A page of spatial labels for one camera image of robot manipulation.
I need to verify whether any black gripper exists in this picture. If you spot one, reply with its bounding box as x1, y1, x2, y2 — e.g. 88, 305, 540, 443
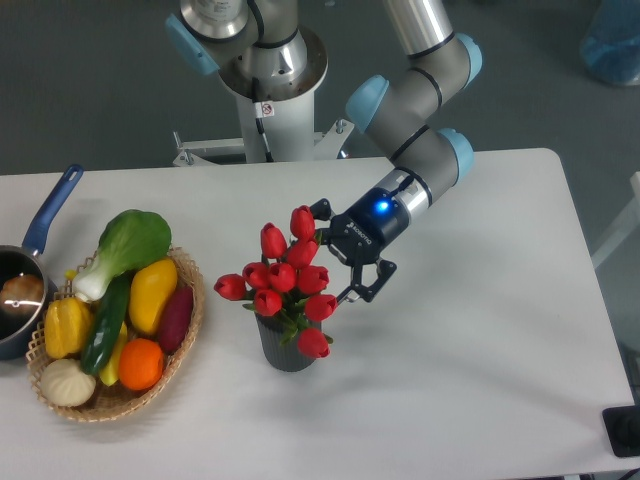
310, 187, 410, 304

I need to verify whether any red tulip bouquet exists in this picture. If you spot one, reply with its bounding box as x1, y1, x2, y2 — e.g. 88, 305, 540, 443
214, 205, 338, 360

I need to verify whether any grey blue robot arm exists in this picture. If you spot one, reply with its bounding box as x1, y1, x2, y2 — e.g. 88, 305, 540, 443
165, 1, 482, 301

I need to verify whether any dark grey ribbed vase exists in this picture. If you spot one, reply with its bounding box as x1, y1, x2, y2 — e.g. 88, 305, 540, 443
255, 314, 315, 372

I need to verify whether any purple sweet potato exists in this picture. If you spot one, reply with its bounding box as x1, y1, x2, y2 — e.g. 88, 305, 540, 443
157, 286, 194, 354

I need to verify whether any yellow mango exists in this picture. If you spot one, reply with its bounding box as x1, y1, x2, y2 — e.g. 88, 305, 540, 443
129, 257, 178, 336

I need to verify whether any green bok choy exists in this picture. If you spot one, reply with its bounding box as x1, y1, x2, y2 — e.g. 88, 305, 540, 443
72, 209, 172, 302

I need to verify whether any orange fruit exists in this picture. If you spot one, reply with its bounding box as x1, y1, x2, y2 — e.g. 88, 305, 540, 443
118, 338, 164, 391

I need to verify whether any green cucumber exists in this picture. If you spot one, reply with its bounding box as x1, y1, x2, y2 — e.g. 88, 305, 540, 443
80, 273, 132, 376

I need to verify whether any yellow banana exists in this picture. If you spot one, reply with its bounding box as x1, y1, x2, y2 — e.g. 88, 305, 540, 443
99, 323, 128, 387

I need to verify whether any woven wicker basket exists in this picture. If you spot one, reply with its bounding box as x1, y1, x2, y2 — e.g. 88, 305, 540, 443
25, 247, 205, 423

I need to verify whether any yellow bell pepper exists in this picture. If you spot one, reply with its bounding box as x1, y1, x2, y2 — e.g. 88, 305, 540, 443
44, 297, 93, 359

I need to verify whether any blue translucent container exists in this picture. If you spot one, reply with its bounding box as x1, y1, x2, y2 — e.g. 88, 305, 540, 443
579, 0, 639, 86

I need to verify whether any white steamed bun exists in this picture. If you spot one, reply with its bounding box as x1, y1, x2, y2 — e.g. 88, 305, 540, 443
40, 359, 96, 407

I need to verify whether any black device at edge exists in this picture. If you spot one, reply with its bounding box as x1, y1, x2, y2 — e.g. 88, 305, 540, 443
602, 405, 639, 458

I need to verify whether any brown meat patty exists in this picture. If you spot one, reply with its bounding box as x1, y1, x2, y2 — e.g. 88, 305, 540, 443
1, 274, 44, 315

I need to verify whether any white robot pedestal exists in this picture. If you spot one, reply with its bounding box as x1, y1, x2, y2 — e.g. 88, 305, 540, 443
174, 26, 354, 166

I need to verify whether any black cable on pedestal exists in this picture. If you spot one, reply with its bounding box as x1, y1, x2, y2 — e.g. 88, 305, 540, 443
250, 77, 275, 163

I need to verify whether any white frame at right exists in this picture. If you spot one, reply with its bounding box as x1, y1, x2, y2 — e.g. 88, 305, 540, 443
591, 172, 639, 269

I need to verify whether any blue handled saucepan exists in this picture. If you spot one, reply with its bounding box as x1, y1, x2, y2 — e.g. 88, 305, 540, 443
1, 164, 84, 360

